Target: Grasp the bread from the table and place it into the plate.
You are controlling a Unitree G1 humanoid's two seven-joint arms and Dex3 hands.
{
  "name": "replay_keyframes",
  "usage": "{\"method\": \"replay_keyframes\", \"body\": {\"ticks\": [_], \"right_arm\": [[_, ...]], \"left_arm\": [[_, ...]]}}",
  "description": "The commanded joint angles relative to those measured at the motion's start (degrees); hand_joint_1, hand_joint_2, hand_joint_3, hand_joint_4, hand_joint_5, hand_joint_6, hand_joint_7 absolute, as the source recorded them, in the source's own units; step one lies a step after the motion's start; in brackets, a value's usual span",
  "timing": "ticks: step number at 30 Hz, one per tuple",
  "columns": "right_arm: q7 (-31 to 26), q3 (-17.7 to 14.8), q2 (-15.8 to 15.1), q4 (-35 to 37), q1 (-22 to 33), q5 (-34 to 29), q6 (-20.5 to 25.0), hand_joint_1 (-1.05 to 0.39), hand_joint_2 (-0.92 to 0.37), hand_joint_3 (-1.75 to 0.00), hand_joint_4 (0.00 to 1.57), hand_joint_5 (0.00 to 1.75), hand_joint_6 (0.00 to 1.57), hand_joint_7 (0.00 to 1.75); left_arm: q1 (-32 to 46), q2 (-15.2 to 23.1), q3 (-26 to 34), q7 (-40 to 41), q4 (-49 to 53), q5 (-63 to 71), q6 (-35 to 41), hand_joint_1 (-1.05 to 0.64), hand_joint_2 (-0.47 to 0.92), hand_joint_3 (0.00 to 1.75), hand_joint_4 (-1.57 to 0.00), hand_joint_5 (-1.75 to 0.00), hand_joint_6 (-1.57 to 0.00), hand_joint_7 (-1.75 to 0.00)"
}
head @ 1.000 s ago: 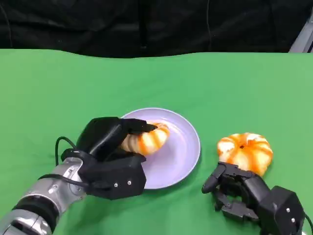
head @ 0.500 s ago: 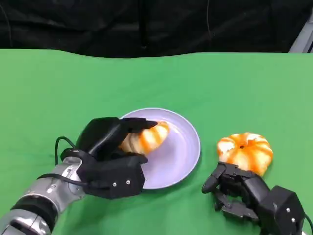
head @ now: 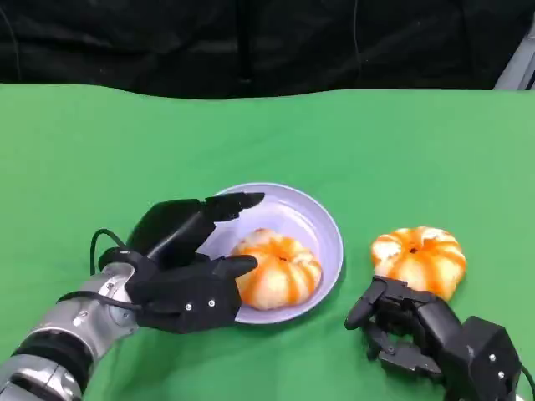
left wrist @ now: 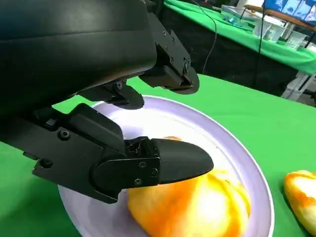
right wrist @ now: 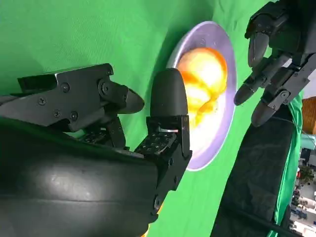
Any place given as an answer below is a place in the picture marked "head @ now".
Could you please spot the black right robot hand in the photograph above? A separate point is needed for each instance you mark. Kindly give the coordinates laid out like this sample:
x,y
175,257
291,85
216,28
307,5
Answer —
x,y
451,346

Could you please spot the lilac plate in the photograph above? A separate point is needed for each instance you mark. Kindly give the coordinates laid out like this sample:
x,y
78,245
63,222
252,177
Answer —
x,y
292,217

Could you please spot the black backdrop cloth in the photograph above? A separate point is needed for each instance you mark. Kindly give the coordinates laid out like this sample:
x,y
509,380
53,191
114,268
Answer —
x,y
167,42

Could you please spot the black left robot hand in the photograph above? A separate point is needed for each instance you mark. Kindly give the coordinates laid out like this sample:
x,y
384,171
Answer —
x,y
179,292

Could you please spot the grey metal frame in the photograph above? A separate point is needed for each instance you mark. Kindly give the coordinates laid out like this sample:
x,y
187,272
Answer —
x,y
518,67

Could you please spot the green table cloth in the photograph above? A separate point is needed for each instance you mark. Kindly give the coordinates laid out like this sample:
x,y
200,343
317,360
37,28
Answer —
x,y
267,142

